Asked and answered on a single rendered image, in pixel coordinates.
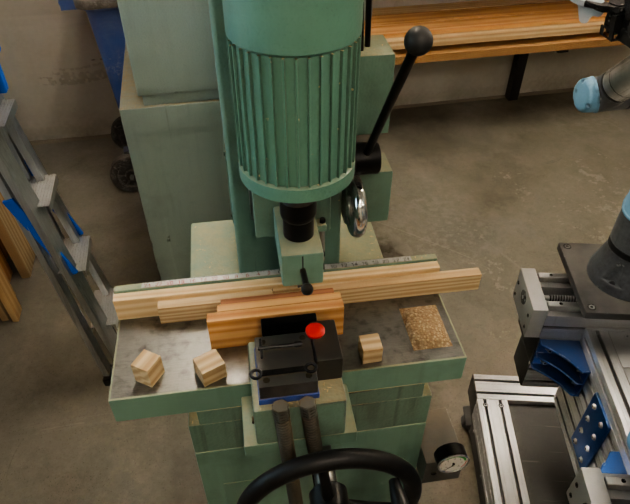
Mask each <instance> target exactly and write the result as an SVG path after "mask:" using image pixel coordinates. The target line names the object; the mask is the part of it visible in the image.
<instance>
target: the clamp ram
mask: <svg viewBox="0 0 630 504"><path fill-rule="evenodd" d="M314 321H317V317H316V313H310V314H301V315H292V316H283V317H274V318H264V319H261V329H262V337H265V336H274V335H282V334H291V333H300V332H305V328H306V326H307V325H308V324H310V322H314Z"/></svg>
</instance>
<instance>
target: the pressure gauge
mask: <svg viewBox="0 0 630 504"><path fill-rule="evenodd" d="M434 457H435V460H436V463H437V468H438V470H439V471H440V472H443V473H452V472H457V471H459V470H462V469H463V468H465V467H466V466H467V465H468V464H469V462H470V459H469V457H468V455H467V452H466V449H465V447H464V445H463V444H461V443H457V442H452V443H447V444H444V445H442V446H440V447H439V448H437V449H436V451H435V452H434ZM452 463H455V465H454V466H452ZM451 466H452V467H451ZM449 467H450V468H449ZM447 468H448V469H447ZM446 469H447V470H446ZM444 470H445V471H444Z"/></svg>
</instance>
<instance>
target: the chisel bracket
mask: <svg viewBox="0 0 630 504"><path fill-rule="evenodd" d="M273 213H274V230H275V240H276V246H277V253H278V259H279V266H280V272H281V279H282V284H283V286H293V285H303V283H302V278H301V273H300V269H302V268H305V269H306V272H307V277H308V281H309V284H312V283H321V282H323V270H325V266H324V263H323V262H324V256H325V251H324V250H323V248H322V244H321V240H320V236H319V232H318V227H317V223H316V219H315V218H314V235H313V237H312V238H311V239H310V240H308V241H305V242H299V243H297V242H292V241H289V240H287V239H286V238H285V237H284V234H283V219H282V218H281V215H280V208H279V206H275V207H274V208H273Z"/></svg>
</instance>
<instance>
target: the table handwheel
mask: <svg viewBox="0 0 630 504"><path fill-rule="evenodd" d="M322 447H323V451H319V452H314V453H310V454H306V455H302V456H299V457H296V458H293V459H290V460H288V461H285V462H283V463H281V464H279V465H277V466H275V467H273V468H271V469H269V470H267V471H266V472H264V473H263V474H261V475H260V476H258V477H257V478H256V479H254V480H253V481H252V482H251V483H250V484H249V485H248V486H247V487H246V488H245V490H244V491H243V492H242V494H241V495H240V497H239V499H238V501H237V504H258V503H259V502H260V501H261V500H262V499H263V498H264V497H265V496H267V495H268V494H269V493H271V492H272V491H274V490H276V489H277V488H279V487H281V486H283V485H285V484H287V483H290V482H292V481H295V480H297V479H300V478H303V477H306V476H310V475H314V481H315V486H314V487H313V489H312V490H311V491H310V493H309V499H310V504H391V502H378V501H364V500H354V499H349V498H348V493H347V488H346V486H345V485H343V484H342V483H340V482H338V481H337V476H336V471H335V470H344V469H368V470H376V471H381V472H385V473H388V474H391V475H393V476H395V477H397V478H399V479H400V481H401V482H402V483H403V485H404V491H405V493H406V496H407V499H408V501H409V504H418V502H419V500H420V497H421V493H422V483H421V478H420V476H419V474H418V472H417V471H416V469H415V468H414V467H413V466H412V465H411V464H410V463H409V462H407V461H406V460H404V459H403V458H401V457H399V456H397V455H394V454H391V453H388V452H385V451H380V450H375V449H367V448H340V449H331V445H327V446H322Z"/></svg>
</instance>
